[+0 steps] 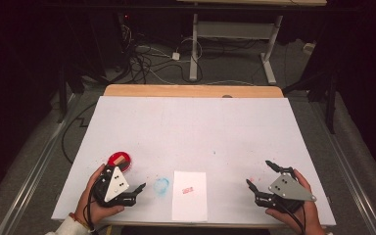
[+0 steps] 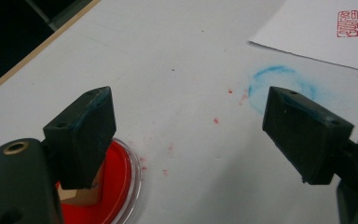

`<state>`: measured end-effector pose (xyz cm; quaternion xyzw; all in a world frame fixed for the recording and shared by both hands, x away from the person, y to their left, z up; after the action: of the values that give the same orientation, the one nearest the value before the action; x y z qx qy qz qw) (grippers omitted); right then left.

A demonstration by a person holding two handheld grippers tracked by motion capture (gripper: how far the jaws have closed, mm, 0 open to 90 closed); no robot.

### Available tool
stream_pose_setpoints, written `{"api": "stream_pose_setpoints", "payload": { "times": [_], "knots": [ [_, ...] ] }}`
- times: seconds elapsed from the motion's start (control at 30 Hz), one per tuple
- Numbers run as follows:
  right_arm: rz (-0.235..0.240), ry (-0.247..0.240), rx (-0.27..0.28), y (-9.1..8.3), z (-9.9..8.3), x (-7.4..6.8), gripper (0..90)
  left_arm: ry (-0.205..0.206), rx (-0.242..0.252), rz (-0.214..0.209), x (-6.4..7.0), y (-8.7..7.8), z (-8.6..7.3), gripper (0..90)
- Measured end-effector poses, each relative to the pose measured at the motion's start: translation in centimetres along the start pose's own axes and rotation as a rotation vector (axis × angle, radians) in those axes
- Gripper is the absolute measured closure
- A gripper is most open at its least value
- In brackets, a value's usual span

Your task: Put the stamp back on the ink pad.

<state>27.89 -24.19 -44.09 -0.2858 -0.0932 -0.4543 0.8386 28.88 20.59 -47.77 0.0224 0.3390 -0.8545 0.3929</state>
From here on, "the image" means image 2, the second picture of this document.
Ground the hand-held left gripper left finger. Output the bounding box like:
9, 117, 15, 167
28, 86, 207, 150
42, 86, 117, 190

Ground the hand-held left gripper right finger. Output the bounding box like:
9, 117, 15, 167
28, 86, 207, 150
262, 86, 355, 186

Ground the round red ink pad dish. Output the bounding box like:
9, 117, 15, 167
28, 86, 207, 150
55, 138, 143, 224

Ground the wooden stamp block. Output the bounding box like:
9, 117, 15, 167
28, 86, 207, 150
57, 167, 104, 208

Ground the white paper sheet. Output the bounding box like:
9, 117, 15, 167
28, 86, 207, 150
248, 0, 358, 75

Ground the large white table mat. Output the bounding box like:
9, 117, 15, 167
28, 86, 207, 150
0, 0, 358, 224

